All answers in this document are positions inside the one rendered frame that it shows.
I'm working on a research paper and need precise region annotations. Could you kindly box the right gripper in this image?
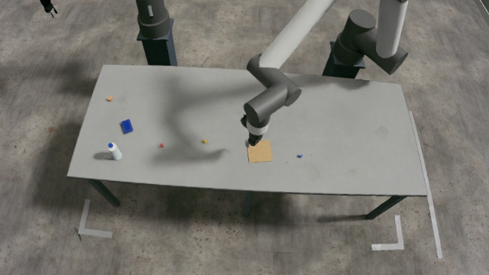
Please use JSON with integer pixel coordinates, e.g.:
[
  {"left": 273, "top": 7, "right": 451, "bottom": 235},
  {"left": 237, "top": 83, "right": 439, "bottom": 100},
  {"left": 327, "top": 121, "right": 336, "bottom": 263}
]
[{"left": 40, "top": 0, "right": 58, "bottom": 18}]

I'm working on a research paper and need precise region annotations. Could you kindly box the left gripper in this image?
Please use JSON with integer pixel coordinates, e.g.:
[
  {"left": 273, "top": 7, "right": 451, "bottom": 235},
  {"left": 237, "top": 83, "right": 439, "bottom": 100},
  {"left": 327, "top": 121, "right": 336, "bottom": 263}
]
[{"left": 240, "top": 114, "right": 268, "bottom": 147}]

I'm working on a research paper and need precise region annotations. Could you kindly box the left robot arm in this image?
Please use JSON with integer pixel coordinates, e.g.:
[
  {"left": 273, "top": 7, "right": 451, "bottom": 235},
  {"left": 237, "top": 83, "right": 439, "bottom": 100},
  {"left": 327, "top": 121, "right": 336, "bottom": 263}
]
[{"left": 243, "top": 0, "right": 408, "bottom": 128}]

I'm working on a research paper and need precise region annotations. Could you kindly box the tan mat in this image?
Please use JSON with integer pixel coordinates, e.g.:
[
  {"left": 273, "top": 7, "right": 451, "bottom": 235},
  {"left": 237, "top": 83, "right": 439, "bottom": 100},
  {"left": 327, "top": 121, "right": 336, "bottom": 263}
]
[{"left": 248, "top": 140, "right": 273, "bottom": 163}]

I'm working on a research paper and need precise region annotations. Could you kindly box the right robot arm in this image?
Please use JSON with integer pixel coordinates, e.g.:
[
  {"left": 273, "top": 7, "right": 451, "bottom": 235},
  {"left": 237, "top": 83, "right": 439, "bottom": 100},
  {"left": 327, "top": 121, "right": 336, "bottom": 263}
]
[{"left": 136, "top": 0, "right": 171, "bottom": 39}]

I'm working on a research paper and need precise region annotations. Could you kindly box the white plastic bottle with blue cap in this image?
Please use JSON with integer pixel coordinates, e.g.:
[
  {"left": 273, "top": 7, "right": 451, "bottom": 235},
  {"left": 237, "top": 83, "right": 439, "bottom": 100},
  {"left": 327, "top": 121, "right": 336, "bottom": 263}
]
[{"left": 107, "top": 143, "right": 122, "bottom": 160}]

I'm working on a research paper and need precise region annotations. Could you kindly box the blue flat rectangular block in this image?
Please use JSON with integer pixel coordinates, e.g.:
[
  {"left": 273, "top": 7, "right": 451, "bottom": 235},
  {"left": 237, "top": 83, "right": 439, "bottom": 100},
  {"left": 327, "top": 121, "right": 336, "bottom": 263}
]
[{"left": 121, "top": 119, "right": 133, "bottom": 134}]

